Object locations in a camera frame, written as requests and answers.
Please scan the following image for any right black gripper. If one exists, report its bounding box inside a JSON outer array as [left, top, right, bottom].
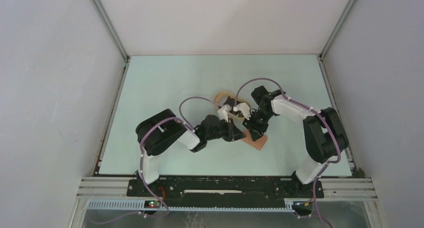
[[242, 108, 274, 142]]

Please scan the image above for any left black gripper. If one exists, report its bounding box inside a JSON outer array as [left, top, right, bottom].
[[205, 118, 246, 142]]

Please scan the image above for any brown leather card holder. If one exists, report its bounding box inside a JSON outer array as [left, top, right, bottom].
[[241, 129, 268, 151]]

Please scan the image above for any beige oval card tray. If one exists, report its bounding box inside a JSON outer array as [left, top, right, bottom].
[[213, 90, 251, 121]]

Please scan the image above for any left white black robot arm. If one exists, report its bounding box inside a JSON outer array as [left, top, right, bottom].
[[135, 109, 246, 196]]

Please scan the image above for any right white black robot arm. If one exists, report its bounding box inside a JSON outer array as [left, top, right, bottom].
[[234, 86, 349, 197]]

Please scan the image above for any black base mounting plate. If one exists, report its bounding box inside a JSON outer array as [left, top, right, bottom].
[[126, 175, 325, 208]]

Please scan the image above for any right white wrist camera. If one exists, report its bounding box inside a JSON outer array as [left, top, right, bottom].
[[233, 103, 251, 120]]

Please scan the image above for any aluminium frame rail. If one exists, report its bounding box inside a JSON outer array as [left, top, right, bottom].
[[77, 176, 377, 212]]

